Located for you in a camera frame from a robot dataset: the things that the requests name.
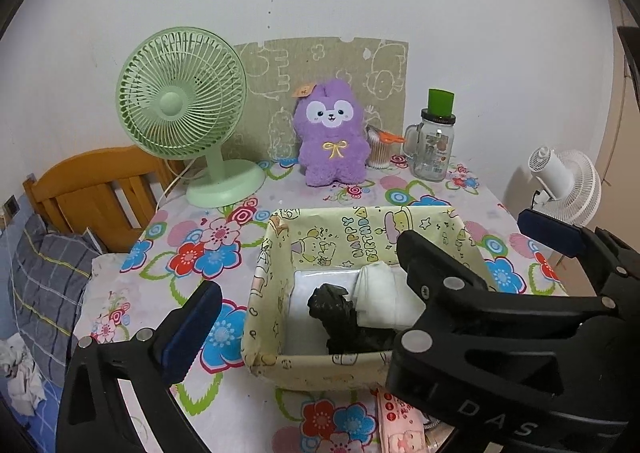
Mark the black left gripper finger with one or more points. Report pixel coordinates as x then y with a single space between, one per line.
93 416

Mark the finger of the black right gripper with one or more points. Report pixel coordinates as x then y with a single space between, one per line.
527 373
575 242

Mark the pink wet wipes pack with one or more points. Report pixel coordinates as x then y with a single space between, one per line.
401 426

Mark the black soft object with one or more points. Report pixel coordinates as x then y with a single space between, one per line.
338 316

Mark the crumpled white cloth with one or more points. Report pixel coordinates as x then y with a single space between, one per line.
25 384

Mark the white standing fan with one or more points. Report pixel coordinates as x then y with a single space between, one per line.
570 186

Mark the floral tablecloth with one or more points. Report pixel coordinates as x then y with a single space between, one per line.
231 409

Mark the grey plaid pillow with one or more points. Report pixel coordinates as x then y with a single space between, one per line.
50 271

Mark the white folded cloth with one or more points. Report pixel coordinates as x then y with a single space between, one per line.
383 299

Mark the glass jar green lid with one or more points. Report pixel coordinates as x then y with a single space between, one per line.
428 144

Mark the cotton swab container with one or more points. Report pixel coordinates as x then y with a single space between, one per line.
381 145

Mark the yellow cartoon fabric storage box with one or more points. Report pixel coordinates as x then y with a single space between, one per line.
302 244

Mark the purple plush toy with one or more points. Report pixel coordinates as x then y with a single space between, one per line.
329 125

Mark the green desk fan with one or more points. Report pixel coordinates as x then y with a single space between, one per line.
179 96

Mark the green cartoon backing board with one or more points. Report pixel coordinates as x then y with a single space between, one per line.
282 72

